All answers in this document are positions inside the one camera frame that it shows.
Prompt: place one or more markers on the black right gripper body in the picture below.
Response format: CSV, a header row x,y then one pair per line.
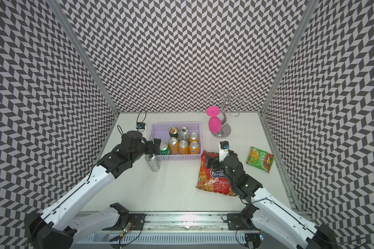
x,y
219,166

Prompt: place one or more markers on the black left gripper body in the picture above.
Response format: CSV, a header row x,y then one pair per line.
x,y
143,150

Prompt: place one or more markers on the silver can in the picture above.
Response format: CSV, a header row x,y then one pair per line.
x,y
152,162
184,134

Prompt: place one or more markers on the dark green gold-top can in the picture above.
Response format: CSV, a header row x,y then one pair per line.
x,y
174,132

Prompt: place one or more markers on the orange can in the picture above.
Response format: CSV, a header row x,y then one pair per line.
x,y
194,148
183,147
173,145
193,137

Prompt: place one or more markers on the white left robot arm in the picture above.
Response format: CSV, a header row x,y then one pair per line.
x,y
56,226

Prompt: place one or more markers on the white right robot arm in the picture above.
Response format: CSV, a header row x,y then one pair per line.
x,y
266,213

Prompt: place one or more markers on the lavender plastic basket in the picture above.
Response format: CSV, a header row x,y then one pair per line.
x,y
161,131

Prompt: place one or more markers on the green can right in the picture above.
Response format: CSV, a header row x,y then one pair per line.
x,y
164,149

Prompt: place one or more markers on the red candy bag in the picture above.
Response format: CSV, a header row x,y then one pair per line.
x,y
212,181

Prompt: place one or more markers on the green snack packet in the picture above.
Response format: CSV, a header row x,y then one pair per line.
x,y
260,159

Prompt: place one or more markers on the pink plastic wine glass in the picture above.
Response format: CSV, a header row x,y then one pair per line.
x,y
214,122

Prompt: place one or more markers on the chrome glass holder stand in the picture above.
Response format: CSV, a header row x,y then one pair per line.
x,y
230,103

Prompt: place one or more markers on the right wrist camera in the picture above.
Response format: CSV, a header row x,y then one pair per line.
x,y
223,150

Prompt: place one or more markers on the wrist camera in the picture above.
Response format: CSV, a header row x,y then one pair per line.
x,y
223,150
140,126

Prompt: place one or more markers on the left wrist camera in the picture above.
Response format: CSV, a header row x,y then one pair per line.
x,y
140,126

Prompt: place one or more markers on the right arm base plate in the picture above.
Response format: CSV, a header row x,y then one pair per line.
x,y
236,221

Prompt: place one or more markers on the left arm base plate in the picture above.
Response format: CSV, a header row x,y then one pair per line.
x,y
134,221

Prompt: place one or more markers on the aluminium front rail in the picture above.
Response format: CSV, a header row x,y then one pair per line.
x,y
177,228

